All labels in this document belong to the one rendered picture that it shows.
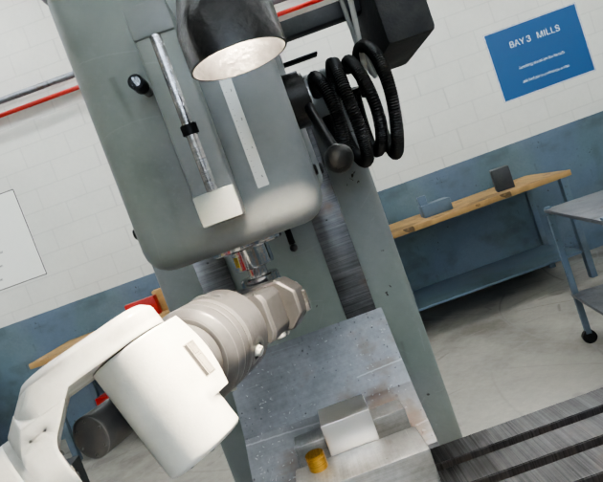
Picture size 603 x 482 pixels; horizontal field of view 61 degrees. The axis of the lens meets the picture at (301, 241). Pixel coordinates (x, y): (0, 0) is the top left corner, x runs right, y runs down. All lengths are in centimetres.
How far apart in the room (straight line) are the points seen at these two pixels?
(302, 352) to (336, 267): 17
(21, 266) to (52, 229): 46
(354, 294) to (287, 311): 45
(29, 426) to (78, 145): 489
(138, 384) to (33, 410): 7
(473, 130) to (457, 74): 54
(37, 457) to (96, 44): 38
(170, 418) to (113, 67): 34
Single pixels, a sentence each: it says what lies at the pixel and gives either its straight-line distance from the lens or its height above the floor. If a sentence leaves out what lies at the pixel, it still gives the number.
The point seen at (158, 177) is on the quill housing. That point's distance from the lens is 54.
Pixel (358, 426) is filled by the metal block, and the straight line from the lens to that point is 64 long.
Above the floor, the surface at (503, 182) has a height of 95.
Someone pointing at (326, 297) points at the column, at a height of 114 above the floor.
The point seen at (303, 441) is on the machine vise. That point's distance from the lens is 71.
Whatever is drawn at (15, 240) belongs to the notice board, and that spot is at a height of 192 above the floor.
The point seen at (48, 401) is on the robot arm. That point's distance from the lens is 39.
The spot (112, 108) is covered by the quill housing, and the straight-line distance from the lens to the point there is 56.
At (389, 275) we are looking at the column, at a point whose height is 114.
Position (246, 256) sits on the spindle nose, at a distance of 59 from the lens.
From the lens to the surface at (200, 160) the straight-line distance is 49.
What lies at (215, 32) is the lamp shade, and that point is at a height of 145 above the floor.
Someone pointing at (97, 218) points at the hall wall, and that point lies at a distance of 514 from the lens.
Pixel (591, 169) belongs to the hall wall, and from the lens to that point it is 557.
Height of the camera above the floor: 133
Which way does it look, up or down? 4 degrees down
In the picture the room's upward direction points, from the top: 20 degrees counter-clockwise
